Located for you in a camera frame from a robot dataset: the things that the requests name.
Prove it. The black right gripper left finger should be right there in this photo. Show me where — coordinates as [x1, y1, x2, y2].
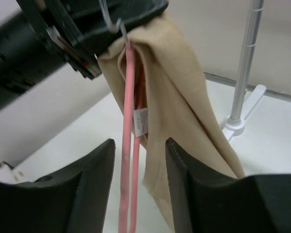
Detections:
[0, 139, 115, 233]

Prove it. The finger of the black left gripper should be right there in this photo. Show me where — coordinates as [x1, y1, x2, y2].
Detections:
[67, 0, 169, 55]

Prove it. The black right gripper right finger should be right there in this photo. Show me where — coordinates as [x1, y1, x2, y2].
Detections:
[165, 138, 291, 233]

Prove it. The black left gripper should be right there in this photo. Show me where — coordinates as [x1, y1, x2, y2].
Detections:
[0, 0, 102, 117]

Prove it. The white clothes rack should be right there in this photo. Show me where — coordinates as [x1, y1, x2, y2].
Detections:
[222, 0, 266, 141]

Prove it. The beige t shirt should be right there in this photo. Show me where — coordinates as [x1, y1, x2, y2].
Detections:
[98, 13, 244, 228]

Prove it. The pink wire hanger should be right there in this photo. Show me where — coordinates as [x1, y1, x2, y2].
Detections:
[99, 0, 140, 233]

